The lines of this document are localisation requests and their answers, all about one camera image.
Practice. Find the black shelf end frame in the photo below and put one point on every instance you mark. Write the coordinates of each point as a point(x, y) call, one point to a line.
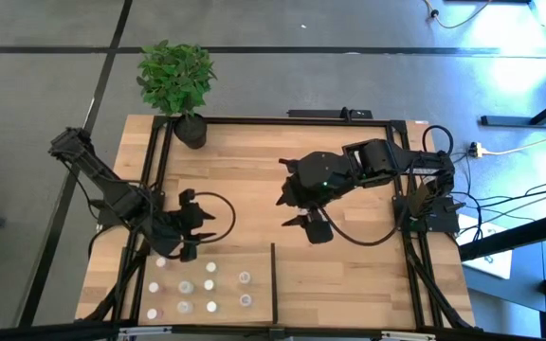
point(124, 265)

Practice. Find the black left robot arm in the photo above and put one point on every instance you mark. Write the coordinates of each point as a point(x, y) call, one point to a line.
point(104, 177)

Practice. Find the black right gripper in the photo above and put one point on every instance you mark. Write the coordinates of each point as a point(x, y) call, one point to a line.
point(318, 177)

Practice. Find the black desk foot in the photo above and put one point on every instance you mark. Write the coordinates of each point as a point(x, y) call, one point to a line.
point(519, 121)

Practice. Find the black aluminium table frame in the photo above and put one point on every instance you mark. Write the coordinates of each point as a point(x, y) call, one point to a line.
point(273, 121)

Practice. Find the black shelf divider frame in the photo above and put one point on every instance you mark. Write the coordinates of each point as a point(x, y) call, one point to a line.
point(273, 284)

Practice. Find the yellow white power adaptor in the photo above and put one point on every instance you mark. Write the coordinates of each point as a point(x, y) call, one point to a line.
point(478, 150)

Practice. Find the white box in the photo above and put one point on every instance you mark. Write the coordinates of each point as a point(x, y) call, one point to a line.
point(496, 263)

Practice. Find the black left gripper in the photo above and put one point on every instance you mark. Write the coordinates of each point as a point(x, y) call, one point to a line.
point(187, 227)

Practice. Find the black bar device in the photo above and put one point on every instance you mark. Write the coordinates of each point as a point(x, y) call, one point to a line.
point(320, 113)

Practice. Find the black plant pot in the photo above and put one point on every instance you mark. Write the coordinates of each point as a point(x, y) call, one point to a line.
point(191, 132)

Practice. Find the wooden shelf board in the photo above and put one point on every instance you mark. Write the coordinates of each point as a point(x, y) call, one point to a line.
point(228, 289)

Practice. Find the wide clear medicine bottle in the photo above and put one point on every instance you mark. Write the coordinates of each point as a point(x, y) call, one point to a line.
point(186, 286)

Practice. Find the white translucent medicine bottle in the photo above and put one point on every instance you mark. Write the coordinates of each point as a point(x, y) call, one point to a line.
point(184, 307)

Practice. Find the green tinted white capped bottle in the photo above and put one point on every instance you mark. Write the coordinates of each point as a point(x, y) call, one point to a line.
point(211, 266)

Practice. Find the small clear medicine bottle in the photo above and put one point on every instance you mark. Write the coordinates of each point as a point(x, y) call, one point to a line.
point(305, 213)
point(244, 277)

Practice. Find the clear bottle with mixed pills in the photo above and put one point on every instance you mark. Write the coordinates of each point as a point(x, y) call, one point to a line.
point(245, 299)

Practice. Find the teal bottle with white cap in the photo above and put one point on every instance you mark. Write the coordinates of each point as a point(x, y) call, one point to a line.
point(212, 306)
point(209, 284)

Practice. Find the green artificial plant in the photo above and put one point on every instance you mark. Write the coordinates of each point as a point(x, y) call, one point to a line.
point(176, 78)

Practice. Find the pink bottle with white cap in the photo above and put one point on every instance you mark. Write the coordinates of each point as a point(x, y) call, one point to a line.
point(160, 262)
point(152, 313)

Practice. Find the white capped medicine bottle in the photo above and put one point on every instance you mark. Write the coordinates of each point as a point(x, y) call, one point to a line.
point(153, 287)

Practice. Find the black desk crossbeam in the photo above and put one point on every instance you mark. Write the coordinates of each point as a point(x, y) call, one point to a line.
point(515, 235)

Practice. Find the silver metal bracket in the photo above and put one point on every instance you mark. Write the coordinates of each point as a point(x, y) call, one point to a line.
point(140, 334)
point(408, 336)

